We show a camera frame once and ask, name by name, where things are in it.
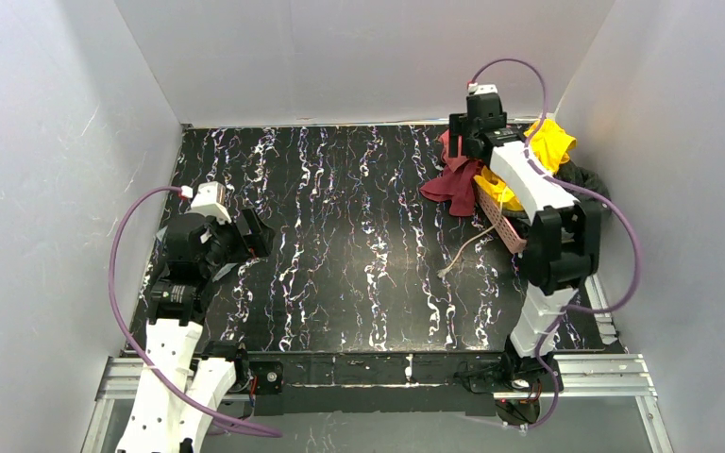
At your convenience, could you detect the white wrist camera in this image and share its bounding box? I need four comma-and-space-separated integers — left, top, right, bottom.
468, 84, 498, 96
190, 181, 231, 225

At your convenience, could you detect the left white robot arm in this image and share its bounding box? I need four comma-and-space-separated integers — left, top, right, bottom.
116, 209, 275, 452

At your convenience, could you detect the purple cable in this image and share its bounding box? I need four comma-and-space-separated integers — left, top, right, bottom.
469, 58, 643, 430
108, 185, 283, 440

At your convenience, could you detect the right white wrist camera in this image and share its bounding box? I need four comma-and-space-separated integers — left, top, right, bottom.
468, 84, 498, 96

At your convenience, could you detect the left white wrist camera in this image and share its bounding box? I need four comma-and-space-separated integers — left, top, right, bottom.
190, 181, 231, 225

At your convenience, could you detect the maroon garment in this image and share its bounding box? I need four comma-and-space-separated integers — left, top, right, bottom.
419, 130, 483, 217

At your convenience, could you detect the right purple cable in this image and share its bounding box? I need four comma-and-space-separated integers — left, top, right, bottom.
469, 58, 643, 430

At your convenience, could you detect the black garment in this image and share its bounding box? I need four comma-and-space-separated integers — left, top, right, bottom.
499, 159, 612, 236

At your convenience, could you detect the pink laundry basket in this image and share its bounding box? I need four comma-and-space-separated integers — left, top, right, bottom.
475, 184, 526, 254

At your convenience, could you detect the yellow garment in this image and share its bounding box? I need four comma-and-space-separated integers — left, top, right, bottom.
473, 119, 577, 213

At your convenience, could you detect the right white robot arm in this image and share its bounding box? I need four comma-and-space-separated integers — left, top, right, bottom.
448, 85, 601, 379

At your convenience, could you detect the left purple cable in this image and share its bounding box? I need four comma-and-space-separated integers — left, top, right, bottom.
108, 185, 283, 440

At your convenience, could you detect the clear plastic case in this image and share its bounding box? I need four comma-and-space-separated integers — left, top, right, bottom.
155, 226, 238, 285

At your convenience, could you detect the beige drawstring cord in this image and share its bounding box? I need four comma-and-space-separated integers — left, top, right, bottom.
437, 224, 499, 279

